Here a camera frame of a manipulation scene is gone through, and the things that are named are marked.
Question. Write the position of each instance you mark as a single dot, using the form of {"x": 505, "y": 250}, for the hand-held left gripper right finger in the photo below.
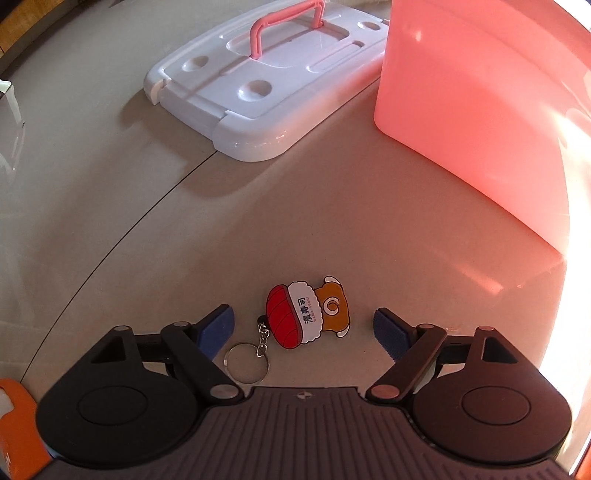
{"x": 391, "y": 333}

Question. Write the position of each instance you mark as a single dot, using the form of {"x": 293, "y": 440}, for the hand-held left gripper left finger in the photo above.
{"x": 217, "y": 328}

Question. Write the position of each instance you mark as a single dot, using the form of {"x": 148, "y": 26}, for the pink plastic storage box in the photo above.
{"x": 480, "y": 120}

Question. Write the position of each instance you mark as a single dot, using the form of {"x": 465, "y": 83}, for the orange object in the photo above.
{"x": 16, "y": 429}

